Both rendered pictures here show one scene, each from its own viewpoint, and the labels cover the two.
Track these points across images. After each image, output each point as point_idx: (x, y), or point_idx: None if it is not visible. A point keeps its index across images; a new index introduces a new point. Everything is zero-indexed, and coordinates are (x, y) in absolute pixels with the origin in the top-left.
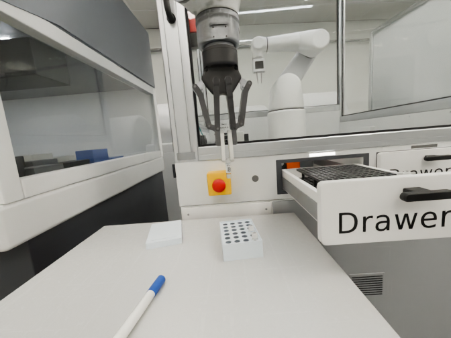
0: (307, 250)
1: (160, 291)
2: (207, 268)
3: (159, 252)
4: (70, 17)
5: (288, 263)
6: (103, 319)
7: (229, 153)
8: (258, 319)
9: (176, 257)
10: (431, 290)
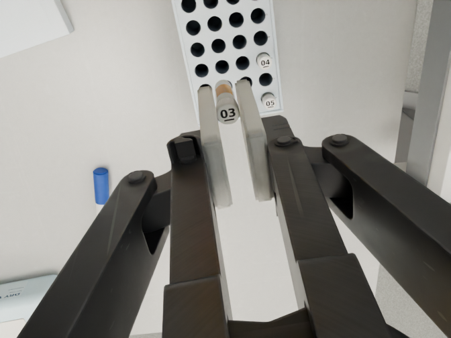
0: (370, 77)
1: (109, 185)
2: (169, 133)
3: (35, 73)
4: None
5: (319, 119)
6: (60, 229)
7: (237, 96)
8: (252, 221)
9: (92, 96)
10: None
